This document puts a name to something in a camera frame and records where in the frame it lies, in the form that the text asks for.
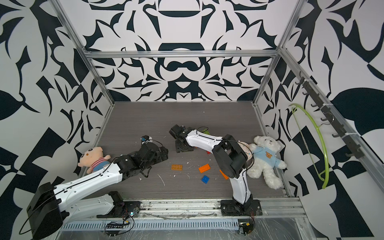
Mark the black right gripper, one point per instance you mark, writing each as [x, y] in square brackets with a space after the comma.
[177, 147]

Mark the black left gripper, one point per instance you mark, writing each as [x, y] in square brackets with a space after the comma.
[161, 158]

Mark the tan lego plate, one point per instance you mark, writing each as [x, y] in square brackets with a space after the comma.
[175, 167]

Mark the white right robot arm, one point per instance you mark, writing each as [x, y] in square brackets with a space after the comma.
[230, 157]

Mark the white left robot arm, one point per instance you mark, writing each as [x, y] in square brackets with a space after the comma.
[54, 206]

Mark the orange lego brick middle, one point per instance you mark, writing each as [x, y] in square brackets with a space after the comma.
[204, 168]

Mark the orange lego brick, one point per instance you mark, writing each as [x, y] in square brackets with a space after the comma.
[225, 176]
[204, 168]

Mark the blue lego brick near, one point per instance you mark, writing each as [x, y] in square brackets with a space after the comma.
[205, 179]

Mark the orange lego brick right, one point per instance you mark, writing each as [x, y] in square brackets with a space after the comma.
[225, 176]

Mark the pink pig plush toy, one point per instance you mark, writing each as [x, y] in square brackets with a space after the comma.
[94, 159]

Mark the white teddy bear plush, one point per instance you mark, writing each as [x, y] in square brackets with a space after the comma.
[265, 150]

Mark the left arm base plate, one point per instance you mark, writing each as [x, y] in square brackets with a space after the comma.
[123, 210]

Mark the white cable duct strip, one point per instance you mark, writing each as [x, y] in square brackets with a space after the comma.
[200, 224]

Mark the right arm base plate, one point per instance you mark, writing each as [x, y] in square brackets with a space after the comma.
[234, 208]

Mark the black wall hook rack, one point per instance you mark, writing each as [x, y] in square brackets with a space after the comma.
[330, 118]

